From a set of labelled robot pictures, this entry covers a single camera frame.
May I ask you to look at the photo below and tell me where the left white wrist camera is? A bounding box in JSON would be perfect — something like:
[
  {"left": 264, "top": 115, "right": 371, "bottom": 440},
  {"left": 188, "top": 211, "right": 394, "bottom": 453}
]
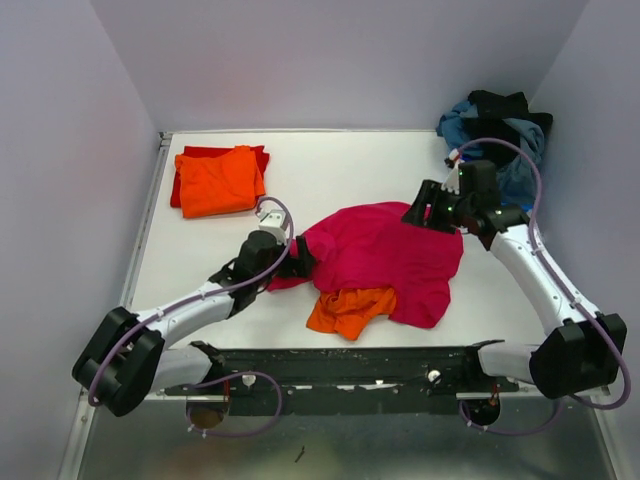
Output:
[{"left": 258, "top": 209, "right": 287, "bottom": 237}]

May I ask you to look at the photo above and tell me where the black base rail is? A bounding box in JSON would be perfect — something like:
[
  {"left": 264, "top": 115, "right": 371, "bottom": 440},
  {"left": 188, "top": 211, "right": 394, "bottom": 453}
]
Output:
[{"left": 164, "top": 344, "right": 521, "bottom": 417}]

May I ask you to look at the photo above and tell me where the blue plastic bin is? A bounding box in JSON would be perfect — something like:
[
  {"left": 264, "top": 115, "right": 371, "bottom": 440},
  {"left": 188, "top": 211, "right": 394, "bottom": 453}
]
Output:
[{"left": 501, "top": 201, "right": 533, "bottom": 212}]

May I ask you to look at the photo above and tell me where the orange t shirt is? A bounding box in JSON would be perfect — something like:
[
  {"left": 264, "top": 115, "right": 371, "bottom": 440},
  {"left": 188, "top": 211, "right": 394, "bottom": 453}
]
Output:
[
  {"left": 306, "top": 287, "right": 397, "bottom": 341},
  {"left": 174, "top": 145, "right": 266, "bottom": 219}
]

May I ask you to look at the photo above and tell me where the blue grey t shirt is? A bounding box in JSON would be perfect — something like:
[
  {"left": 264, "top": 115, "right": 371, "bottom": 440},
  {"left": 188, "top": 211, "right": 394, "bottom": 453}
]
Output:
[{"left": 436, "top": 98, "right": 542, "bottom": 204}]

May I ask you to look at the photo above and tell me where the folded red t shirt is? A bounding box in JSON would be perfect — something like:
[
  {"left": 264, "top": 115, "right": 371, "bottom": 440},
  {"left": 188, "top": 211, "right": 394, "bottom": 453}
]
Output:
[{"left": 169, "top": 145, "right": 270, "bottom": 208}]

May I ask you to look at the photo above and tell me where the magenta t shirt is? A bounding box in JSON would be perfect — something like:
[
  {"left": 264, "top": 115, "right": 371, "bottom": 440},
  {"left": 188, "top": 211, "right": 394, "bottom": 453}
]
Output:
[{"left": 268, "top": 202, "right": 464, "bottom": 329}]

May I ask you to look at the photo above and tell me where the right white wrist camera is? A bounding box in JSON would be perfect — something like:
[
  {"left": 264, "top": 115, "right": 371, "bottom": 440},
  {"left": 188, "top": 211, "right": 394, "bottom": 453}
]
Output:
[{"left": 441, "top": 160, "right": 461, "bottom": 195}]

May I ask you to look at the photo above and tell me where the folded orange t shirt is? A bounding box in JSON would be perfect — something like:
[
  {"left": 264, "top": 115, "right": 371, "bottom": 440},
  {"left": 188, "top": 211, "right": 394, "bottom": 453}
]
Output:
[{"left": 174, "top": 145, "right": 266, "bottom": 219}]

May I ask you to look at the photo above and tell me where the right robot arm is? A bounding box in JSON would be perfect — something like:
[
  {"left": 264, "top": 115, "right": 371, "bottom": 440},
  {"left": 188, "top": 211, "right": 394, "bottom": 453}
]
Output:
[{"left": 402, "top": 160, "right": 627, "bottom": 399}]

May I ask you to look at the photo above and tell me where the black t shirt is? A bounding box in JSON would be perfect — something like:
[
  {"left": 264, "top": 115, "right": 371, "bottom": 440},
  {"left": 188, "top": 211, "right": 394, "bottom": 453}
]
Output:
[{"left": 462, "top": 90, "right": 554, "bottom": 166}]

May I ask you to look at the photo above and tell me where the aluminium frame rail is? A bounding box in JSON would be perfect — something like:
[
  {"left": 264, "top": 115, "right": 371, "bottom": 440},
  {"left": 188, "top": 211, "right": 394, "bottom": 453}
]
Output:
[{"left": 58, "top": 130, "right": 174, "bottom": 480}]

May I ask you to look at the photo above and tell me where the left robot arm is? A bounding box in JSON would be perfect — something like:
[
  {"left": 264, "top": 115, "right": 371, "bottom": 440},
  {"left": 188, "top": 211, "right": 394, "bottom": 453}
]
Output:
[{"left": 72, "top": 230, "right": 315, "bottom": 417}]

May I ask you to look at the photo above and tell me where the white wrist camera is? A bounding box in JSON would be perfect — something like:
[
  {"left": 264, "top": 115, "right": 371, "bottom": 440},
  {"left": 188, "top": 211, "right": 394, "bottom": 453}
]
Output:
[
  {"left": 441, "top": 160, "right": 461, "bottom": 195},
  {"left": 258, "top": 209, "right": 287, "bottom": 237}
]

